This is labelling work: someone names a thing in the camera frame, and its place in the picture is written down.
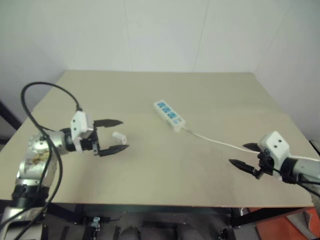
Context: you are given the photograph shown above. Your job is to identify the white power strip blue sockets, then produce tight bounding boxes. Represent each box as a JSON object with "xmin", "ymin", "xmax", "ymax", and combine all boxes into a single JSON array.
[{"xmin": 152, "ymin": 100, "xmax": 187, "ymax": 134}]

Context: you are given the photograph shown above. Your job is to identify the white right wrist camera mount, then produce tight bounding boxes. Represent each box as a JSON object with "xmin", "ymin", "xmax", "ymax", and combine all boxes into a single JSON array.
[{"xmin": 257, "ymin": 130, "xmax": 292, "ymax": 180}]

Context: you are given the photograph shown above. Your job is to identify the small white plug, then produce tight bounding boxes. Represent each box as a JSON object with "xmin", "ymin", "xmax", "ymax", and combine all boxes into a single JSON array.
[{"xmin": 111, "ymin": 131, "xmax": 128, "ymax": 144}]

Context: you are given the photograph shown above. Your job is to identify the small metal clamp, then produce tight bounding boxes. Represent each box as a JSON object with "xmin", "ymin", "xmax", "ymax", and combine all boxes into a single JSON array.
[{"xmin": 90, "ymin": 216, "xmax": 102, "ymax": 230}]

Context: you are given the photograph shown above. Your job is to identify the white power strip cable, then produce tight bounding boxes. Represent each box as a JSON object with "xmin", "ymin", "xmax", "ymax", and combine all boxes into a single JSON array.
[{"xmin": 180, "ymin": 126, "xmax": 262, "ymax": 154}]

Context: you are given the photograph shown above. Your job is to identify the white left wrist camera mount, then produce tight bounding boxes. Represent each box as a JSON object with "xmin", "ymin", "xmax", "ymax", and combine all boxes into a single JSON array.
[{"xmin": 69, "ymin": 110, "xmax": 95, "ymax": 154}]

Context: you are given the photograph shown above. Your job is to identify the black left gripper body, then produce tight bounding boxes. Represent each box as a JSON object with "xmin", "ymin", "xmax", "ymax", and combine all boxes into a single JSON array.
[{"xmin": 79, "ymin": 127, "xmax": 101, "ymax": 157}]

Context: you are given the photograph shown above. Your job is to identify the orange panel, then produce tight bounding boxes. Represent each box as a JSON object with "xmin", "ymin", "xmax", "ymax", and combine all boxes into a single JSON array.
[{"xmin": 254, "ymin": 206, "xmax": 320, "ymax": 240}]

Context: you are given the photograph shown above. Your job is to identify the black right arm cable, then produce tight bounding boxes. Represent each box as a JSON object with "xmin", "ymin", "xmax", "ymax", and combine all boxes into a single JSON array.
[{"xmin": 272, "ymin": 155, "xmax": 320, "ymax": 201}]

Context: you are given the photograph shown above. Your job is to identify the black metal table frame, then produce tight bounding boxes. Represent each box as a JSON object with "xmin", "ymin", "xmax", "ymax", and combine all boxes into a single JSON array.
[{"xmin": 43, "ymin": 202, "xmax": 310, "ymax": 229}]

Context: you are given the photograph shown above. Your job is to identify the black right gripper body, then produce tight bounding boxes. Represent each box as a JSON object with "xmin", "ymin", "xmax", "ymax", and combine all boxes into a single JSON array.
[{"xmin": 252, "ymin": 149, "xmax": 276, "ymax": 180}]

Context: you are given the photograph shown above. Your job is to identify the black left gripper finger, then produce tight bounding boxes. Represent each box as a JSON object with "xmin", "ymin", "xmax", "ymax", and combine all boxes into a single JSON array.
[
  {"xmin": 97, "ymin": 144, "xmax": 130, "ymax": 158},
  {"xmin": 92, "ymin": 118, "xmax": 124, "ymax": 129}
]

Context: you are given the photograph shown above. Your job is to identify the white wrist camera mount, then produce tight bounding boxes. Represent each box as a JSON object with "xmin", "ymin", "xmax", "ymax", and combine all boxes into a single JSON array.
[
  {"xmin": 69, "ymin": 110, "xmax": 95, "ymax": 154},
  {"xmin": 257, "ymin": 130, "xmax": 292, "ymax": 180}
]

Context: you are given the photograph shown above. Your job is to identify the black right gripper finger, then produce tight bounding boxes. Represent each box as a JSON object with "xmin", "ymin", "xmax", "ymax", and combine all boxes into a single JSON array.
[
  {"xmin": 242, "ymin": 142, "xmax": 262, "ymax": 154},
  {"xmin": 228, "ymin": 158, "xmax": 256, "ymax": 175}
]

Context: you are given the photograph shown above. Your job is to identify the black slanted stand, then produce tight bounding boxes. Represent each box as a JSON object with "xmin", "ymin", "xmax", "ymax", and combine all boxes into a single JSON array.
[{"xmin": 0, "ymin": 99, "xmax": 23, "ymax": 143}]

